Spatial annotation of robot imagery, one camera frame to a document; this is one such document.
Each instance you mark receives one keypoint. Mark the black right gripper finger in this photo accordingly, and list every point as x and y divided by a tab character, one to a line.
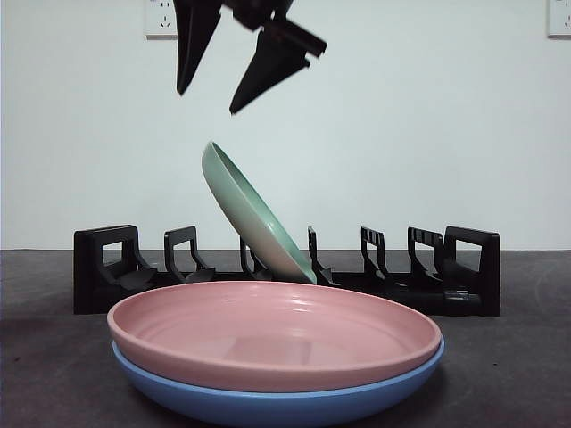
267	67
194	35

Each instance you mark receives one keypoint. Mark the green round plate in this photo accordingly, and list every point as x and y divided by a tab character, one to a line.
250	214

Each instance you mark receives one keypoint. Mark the pink round plate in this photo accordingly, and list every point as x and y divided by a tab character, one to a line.
267	321

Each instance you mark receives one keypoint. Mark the blue round plate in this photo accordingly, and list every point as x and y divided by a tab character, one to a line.
267	410

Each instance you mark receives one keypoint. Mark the black plastic dish rack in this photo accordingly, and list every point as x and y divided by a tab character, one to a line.
486	276

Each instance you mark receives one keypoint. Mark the white wall socket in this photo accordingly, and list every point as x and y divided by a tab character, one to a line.
160	20
560	18

